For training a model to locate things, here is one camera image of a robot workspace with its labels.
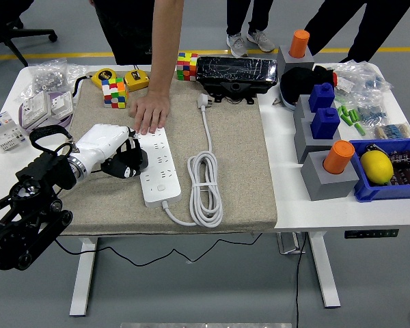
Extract person's left hand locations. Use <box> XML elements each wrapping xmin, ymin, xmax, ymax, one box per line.
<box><xmin>128</xmin><ymin>90</ymin><xmax>172</xmax><ymax>135</ymax></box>

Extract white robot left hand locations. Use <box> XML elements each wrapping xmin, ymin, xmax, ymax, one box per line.
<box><xmin>75</xmin><ymin>123</ymin><xmax>140</xmax><ymax>179</ymax></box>

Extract black power adapter plug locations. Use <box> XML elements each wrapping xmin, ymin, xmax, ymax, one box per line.
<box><xmin>121</xmin><ymin>136</ymin><xmax>149</xmax><ymax>171</ymax></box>

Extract white power strip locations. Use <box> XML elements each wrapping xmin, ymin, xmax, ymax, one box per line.
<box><xmin>133</xmin><ymin>128</ymin><xmax>183</xmax><ymax>208</ymax></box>

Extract thin black adapter cord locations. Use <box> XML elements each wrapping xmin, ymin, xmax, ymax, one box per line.
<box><xmin>54</xmin><ymin>233</ymin><xmax>263</xmax><ymax>267</ymax></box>

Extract square yellow tape measure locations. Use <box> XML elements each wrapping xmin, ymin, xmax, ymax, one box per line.
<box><xmin>124</xmin><ymin>64</ymin><xmax>150</xmax><ymax>92</ymax></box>

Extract colourful puzzle cube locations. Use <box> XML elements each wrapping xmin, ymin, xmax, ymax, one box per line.
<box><xmin>100</xmin><ymin>77</ymin><xmax>129</xmax><ymax>109</ymax></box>
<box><xmin>176</xmin><ymin>51</ymin><xmax>200</xmax><ymax>82</ymax></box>

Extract small white socket panel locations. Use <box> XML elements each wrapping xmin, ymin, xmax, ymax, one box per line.
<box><xmin>49</xmin><ymin>90</ymin><xmax>74</xmax><ymax>119</ymax></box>

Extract round yellow tape measure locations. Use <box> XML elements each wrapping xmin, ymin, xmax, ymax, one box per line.
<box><xmin>70</xmin><ymin>67</ymin><xmax>119</xmax><ymax>103</ymax></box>

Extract empty clear plastic bag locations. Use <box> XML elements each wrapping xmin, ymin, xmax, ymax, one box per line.
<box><xmin>66</xmin><ymin>63</ymin><xmax>90</xmax><ymax>85</ymax></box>

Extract person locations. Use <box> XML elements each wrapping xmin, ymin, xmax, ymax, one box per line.
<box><xmin>303</xmin><ymin>0</ymin><xmax>410</xmax><ymax>64</ymax></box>
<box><xmin>225</xmin><ymin>0</ymin><xmax>276</xmax><ymax>58</ymax></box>
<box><xmin>90</xmin><ymin>0</ymin><xmax>185</xmax><ymax>66</ymax></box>

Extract clear bag of screws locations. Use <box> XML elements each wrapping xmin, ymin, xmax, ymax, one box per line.
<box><xmin>15</xmin><ymin>58</ymin><xmax>69</xmax><ymax>103</ymax></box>

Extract grey-brown mat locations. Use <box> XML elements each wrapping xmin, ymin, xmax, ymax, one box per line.
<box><xmin>43</xmin><ymin>70</ymin><xmax>278</xmax><ymax>236</ymax></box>

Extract black plastic-wrapped box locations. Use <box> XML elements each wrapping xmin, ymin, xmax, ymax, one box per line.
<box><xmin>195</xmin><ymin>55</ymin><xmax>279</xmax><ymax>87</ymax></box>

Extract white circuit breaker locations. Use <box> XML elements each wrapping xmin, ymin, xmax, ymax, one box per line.
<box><xmin>0</xmin><ymin>111</ymin><xmax>30</xmax><ymax>153</ymax></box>

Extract grey square block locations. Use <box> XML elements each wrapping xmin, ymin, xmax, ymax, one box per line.
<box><xmin>278</xmin><ymin>44</ymin><xmax>316</xmax><ymax>74</ymax></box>
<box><xmin>293</xmin><ymin>118</ymin><xmax>342</xmax><ymax>164</ymax></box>
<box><xmin>292</xmin><ymin>94</ymin><xmax>317</xmax><ymax>126</ymax></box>
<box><xmin>300</xmin><ymin>150</ymin><xmax>360</xmax><ymax>202</ymax></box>

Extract black cloth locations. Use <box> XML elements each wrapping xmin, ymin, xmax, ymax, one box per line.
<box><xmin>279</xmin><ymin>64</ymin><xmax>336</xmax><ymax>105</ymax></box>

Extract black office chair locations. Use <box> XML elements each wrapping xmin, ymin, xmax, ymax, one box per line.
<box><xmin>0</xmin><ymin>0</ymin><xmax>59</xmax><ymax>68</ymax></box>

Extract orange cylinder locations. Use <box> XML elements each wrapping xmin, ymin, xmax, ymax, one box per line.
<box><xmin>323</xmin><ymin>139</ymin><xmax>356</xmax><ymax>175</ymax></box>
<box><xmin>289</xmin><ymin>29</ymin><xmax>311</xmax><ymax>59</ymax></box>

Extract blue peg block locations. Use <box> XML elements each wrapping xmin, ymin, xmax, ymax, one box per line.
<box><xmin>308</xmin><ymin>82</ymin><xmax>336</xmax><ymax>113</ymax></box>
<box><xmin>310</xmin><ymin>107</ymin><xmax>341</xmax><ymax>140</ymax></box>

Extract white desk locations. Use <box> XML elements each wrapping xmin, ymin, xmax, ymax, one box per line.
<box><xmin>0</xmin><ymin>64</ymin><xmax>410</xmax><ymax>317</ymax></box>

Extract silver metal box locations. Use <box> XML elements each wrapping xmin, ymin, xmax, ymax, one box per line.
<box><xmin>276</xmin><ymin>232</ymin><xmax>307</xmax><ymax>256</ymax></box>

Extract clear bag of blue parts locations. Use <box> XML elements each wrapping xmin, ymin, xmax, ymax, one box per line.
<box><xmin>333</xmin><ymin>60</ymin><xmax>394</xmax><ymax>95</ymax></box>
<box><xmin>334</xmin><ymin>92</ymin><xmax>389</xmax><ymax>126</ymax></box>

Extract black clip tool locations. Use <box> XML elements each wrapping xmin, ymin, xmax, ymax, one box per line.
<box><xmin>364</xmin><ymin>143</ymin><xmax>385</xmax><ymax>158</ymax></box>

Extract yellow lemon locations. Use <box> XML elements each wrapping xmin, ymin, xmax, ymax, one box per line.
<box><xmin>359</xmin><ymin>150</ymin><xmax>394</xmax><ymax>187</ymax></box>

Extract blue plastic bin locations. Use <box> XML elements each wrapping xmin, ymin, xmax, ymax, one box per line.
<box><xmin>348</xmin><ymin>137</ymin><xmax>410</xmax><ymax>203</ymax></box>

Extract clear bag of resistors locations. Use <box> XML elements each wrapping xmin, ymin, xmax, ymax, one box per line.
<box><xmin>374</xmin><ymin>122</ymin><xmax>410</xmax><ymax>140</ymax></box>

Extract black desk control panel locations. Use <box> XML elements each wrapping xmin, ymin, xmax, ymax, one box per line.
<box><xmin>344</xmin><ymin>228</ymin><xmax>400</xmax><ymax>239</ymax></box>

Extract dark maroon capacitors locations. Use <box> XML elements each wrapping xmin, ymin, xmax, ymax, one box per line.
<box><xmin>387</xmin><ymin>150</ymin><xmax>410</xmax><ymax>187</ymax></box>

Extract white power strip cord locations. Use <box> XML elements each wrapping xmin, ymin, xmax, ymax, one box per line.
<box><xmin>161</xmin><ymin>94</ymin><xmax>224</xmax><ymax>228</ymax></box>

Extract large white switch panel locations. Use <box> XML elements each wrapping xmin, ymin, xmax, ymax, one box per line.
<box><xmin>21</xmin><ymin>90</ymin><xmax>54</xmax><ymax>131</ymax></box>

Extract black mounting bracket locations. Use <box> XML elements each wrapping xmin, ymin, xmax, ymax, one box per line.
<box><xmin>201</xmin><ymin>80</ymin><xmax>273</xmax><ymax>105</ymax></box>

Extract black hanging power cable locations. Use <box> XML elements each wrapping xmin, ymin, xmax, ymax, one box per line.
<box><xmin>295</xmin><ymin>232</ymin><xmax>308</xmax><ymax>328</ymax></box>

